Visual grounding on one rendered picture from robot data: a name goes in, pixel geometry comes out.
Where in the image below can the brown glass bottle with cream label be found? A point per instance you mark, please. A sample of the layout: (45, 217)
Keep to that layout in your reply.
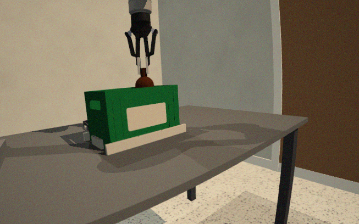
(144, 81)

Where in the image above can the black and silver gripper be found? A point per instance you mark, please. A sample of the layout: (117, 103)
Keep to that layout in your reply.
(141, 27)

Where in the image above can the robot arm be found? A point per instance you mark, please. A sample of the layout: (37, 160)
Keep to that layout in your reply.
(140, 6)

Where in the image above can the green crate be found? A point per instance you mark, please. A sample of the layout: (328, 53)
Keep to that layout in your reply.
(117, 114)

